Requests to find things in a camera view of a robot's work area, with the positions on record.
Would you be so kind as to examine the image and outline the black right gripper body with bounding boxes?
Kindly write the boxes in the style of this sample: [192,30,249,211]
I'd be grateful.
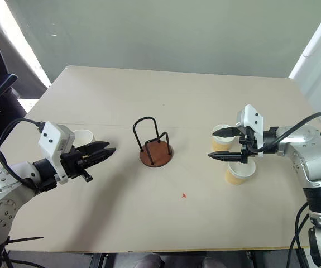
[238,126,259,164]

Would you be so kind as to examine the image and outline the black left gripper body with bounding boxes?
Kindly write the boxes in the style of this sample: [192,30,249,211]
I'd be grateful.
[56,147,94,183]

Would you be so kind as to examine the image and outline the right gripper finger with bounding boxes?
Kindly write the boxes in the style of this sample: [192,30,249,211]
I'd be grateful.
[212,126,243,138]
[207,150,245,164]

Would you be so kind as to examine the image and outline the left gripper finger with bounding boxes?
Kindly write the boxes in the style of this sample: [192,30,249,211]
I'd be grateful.
[82,148,117,169]
[78,141,112,156]

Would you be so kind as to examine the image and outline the black zip tie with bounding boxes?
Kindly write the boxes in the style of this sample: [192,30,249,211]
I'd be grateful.
[4,236,45,247]

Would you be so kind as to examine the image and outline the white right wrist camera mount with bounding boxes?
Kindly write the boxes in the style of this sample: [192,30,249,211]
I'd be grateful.
[234,104,266,159]

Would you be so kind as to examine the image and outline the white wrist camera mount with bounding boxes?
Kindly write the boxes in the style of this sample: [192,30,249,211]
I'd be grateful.
[38,121,76,185]
[234,104,266,159]

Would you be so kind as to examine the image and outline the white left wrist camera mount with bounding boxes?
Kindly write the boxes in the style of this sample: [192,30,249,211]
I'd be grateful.
[38,121,76,185]

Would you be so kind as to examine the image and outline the wire cup rack wooden base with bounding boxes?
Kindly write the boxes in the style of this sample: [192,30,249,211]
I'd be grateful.
[132,117,174,169]

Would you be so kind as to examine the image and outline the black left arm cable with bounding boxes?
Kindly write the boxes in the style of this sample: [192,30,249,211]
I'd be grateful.
[0,118,44,194]

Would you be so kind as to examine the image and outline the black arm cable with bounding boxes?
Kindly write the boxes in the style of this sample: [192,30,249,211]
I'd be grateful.
[271,111,321,149]
[0,118,44,194]

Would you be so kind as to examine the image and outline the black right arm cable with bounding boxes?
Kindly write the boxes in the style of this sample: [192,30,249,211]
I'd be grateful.
[271,111,321,149]

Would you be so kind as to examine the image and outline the black robot body cable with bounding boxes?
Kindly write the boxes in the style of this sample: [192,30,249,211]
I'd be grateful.
[286,200,318,268]

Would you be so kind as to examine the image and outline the black table frame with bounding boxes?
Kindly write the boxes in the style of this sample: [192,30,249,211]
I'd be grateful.
[8,249,261,268]

